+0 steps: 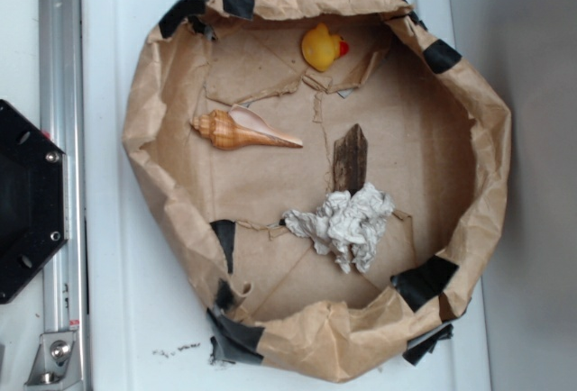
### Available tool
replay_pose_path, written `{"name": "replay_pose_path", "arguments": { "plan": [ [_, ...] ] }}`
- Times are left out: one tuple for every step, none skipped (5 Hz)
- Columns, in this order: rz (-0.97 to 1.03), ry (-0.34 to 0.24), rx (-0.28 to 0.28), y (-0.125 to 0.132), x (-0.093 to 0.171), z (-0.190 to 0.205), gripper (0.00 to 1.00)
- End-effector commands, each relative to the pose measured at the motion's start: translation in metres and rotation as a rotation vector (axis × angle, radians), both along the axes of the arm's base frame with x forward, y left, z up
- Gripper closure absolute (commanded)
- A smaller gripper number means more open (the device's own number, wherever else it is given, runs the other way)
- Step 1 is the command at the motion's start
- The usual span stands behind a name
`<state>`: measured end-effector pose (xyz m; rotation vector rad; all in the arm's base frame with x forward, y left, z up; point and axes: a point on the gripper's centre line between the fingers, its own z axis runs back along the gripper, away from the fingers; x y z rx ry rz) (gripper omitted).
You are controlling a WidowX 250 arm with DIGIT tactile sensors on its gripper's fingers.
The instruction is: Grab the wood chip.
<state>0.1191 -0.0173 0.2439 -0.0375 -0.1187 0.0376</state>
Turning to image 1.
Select dark brown wood chip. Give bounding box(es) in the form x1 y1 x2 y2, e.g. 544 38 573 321
333 123 368 196

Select brown paper bin liner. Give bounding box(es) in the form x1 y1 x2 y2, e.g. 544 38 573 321
123 0 511 383

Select orange spiral seashell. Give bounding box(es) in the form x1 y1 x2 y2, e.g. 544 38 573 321
190 105 303 150

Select crumpled white paper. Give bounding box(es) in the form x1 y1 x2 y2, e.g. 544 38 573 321
282 182 395 274

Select yellow rubber duck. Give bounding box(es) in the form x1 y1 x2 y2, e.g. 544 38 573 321
301 23 350 72

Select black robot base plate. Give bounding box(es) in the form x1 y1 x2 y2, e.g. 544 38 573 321
1 100 67 305

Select metal corner bracket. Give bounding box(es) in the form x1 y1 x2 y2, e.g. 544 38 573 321
23 331 81 390

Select aluminium frame rail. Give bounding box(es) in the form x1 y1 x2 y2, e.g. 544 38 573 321
39 0 92 390

